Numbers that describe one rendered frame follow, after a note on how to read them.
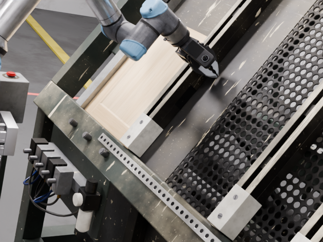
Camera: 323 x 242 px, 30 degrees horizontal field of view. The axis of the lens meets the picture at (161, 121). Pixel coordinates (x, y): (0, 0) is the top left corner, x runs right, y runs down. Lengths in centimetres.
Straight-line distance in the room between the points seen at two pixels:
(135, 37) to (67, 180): 60
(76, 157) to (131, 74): 38
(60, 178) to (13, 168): 179
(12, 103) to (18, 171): 143
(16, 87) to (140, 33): 78
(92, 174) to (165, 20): 62
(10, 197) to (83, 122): 135
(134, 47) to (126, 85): 50
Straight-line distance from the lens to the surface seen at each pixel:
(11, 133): 180
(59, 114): 242
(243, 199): 162
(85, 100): 237
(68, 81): 259
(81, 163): 219
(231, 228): 165
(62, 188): 214
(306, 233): 150
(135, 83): 226
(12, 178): 377
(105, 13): 187
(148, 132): 202
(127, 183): 195
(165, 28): 185
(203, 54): 188
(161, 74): 220
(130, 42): 181
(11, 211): 340
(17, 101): 247
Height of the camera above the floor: 164
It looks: 18 degrees down
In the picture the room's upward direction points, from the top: 14 degrees clockwise
